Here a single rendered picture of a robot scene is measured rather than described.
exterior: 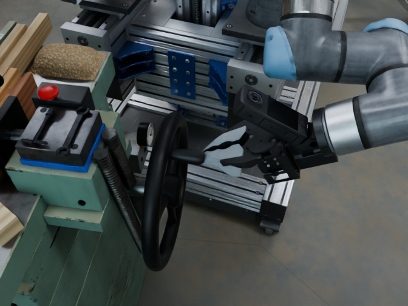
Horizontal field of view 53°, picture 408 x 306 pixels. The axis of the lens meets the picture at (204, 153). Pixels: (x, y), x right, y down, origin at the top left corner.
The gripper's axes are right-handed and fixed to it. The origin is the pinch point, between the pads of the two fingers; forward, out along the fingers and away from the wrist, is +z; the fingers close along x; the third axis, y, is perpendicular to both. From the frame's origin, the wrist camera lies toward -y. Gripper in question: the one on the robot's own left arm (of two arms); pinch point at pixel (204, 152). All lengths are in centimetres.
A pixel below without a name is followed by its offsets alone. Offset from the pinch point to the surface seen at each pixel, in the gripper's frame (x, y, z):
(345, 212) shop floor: 51, 105, 3
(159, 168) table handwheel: -6.4, -5.6, 3.5
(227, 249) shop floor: 28, 81, 43
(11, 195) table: -11.9, -13.4, 25.2
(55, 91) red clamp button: -0.5, -20.7, 13.5
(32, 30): 25.5, -22.4, 33.3
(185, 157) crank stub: -2.8, -2.8, 1.3
